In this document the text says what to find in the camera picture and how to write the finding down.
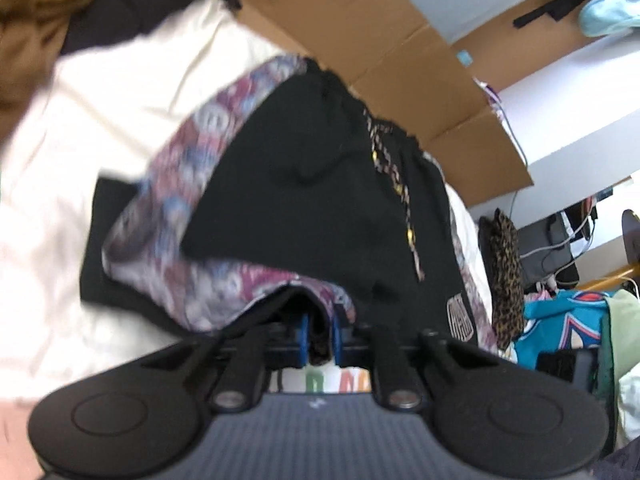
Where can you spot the brown garment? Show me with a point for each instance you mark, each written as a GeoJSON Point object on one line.
{"type": "Point", "coordinates": [32, 36]}

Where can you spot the black patterned drawstring shorts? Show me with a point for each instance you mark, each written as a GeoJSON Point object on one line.
{"type": "Point", "coordinates": [283, 190]}

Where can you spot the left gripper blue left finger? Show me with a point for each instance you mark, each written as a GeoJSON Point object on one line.
{"type": "Point", "coordinates": [301, 333]}

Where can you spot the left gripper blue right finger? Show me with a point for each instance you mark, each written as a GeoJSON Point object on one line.
{"type": "Point", "coordinates": [340, 330]}

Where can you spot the leopard print garment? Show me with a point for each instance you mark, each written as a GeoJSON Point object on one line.
{"type": "Point", "coordinates": [499, 248]}

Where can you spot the white bed sheet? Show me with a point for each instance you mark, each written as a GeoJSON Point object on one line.
{"type": "Point", "coordinates": [70, 167]}

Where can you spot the grey laptop bag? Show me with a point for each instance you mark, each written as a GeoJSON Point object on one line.
{"type": "Point", "coordinates": [546, 245]}

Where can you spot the brown cardboard box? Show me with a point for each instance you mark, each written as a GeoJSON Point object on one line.
{"type": "Point", "coordinates": [396, 62]}

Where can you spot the light green towel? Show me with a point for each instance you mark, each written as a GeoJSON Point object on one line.
{"type": "Point", "coordinates": [619, 357]}

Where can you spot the blue cartoon print cloth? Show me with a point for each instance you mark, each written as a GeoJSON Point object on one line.
{"type": "Point", "coordinates": [562, 336]}

